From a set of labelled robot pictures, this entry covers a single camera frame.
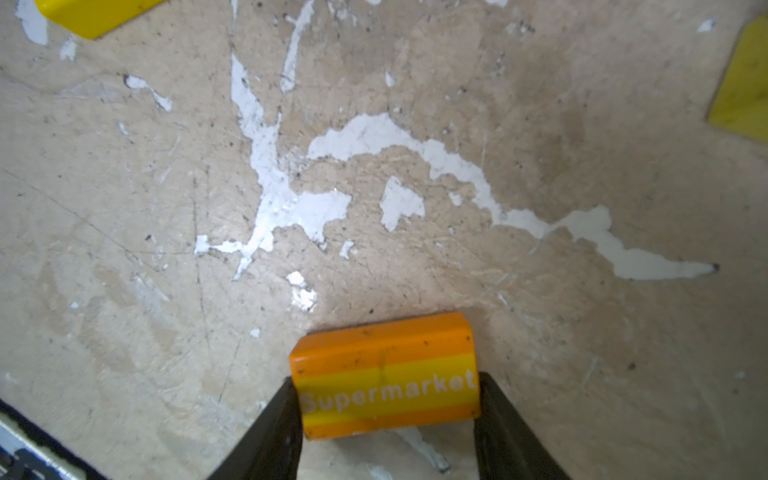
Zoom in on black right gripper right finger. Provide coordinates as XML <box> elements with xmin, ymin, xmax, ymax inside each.
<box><xmin>474</xmin><ymin>372</ymin><xmax>570</xmax><ymax>480</ymax></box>

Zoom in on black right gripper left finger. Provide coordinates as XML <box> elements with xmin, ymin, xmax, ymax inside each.
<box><xmin>209</xmin><ymin>377</ymin><xmax>304</xmax><ymax>480</ymax></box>

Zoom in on yellow striped block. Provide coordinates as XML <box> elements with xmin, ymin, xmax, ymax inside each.
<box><xmin>35</xmin><ymin>0</ymin><xmax>163</xmax><ymax>40</ymax></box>

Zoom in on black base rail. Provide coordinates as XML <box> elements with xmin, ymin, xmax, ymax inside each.
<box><xmin>1</xmin><ymin>401</ymin><xmax>88</xmax><ymax>479</ymax></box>

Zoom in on orange supermarket block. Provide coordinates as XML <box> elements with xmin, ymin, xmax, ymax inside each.
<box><xmin>289</xmin><ymin>312</ymin><xmax>481</xmax><ymax>440</ymax></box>

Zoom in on yellow-green cube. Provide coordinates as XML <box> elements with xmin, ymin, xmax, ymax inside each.
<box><xmin>707</xmin><ymin>15</ymin><xmax>767</xmax><ymax>143</ymax></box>

